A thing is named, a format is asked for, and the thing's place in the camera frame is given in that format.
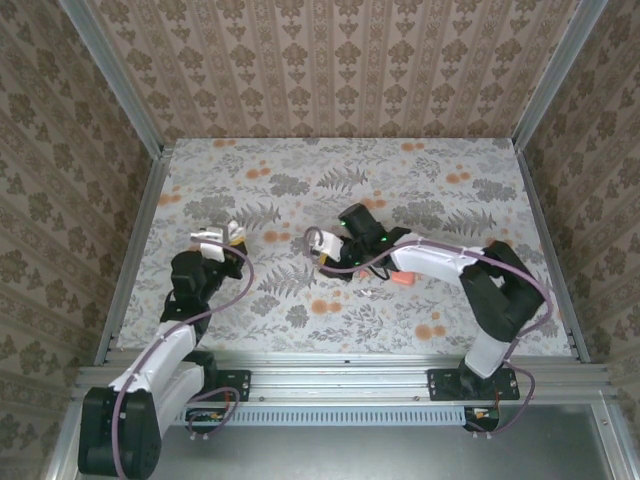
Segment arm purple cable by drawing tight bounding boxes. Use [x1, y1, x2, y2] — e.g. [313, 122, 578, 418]
[112, 238, 254, 479]
[304, 226, 556, 441]

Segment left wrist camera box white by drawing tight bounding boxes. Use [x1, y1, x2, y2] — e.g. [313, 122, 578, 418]
[191, 222, 247, 262]

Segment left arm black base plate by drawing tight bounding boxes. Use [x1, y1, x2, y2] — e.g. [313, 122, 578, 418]
[199, 368, 252, 403]

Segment black connector board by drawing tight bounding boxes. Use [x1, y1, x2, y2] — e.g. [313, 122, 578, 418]
[462, 405, 501, 433]
[185, 407, 227, 434]

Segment aluminium frame post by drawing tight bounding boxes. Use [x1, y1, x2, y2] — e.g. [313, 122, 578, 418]
[512, 0, 614, 151]
[55, 0, 166, 159]

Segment grey slotted cable duct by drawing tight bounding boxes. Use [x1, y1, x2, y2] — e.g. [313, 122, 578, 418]
[167, 405, 466, 427]

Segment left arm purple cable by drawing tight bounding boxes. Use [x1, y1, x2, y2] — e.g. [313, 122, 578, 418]
[112, 238, 254, 479]

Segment grey metal panel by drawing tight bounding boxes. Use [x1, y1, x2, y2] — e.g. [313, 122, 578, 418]
[43, 392, 640, 480]

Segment aluminium side rail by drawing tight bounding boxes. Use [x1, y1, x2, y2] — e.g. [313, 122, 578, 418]
[94, 144, 176, 366]
[514, 144, 592, 365]

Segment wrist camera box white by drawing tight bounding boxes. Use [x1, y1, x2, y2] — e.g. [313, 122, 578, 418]
[318, 229, 347, 257]
[191, 222, 247, 262]

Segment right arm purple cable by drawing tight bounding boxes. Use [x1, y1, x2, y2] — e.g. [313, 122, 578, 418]
[304, 226, 556, 441]

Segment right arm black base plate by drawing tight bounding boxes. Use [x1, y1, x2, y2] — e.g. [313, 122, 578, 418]
[427, 368, 521, 403]

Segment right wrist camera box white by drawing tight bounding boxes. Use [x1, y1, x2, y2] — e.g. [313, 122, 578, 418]
[318, 229, 347, 257]

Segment floral patterned table cover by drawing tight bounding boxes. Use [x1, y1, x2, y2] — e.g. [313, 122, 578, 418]
[114, 137, 576, 359]

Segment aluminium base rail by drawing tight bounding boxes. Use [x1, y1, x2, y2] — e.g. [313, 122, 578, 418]
[74, 352, 614, 401]

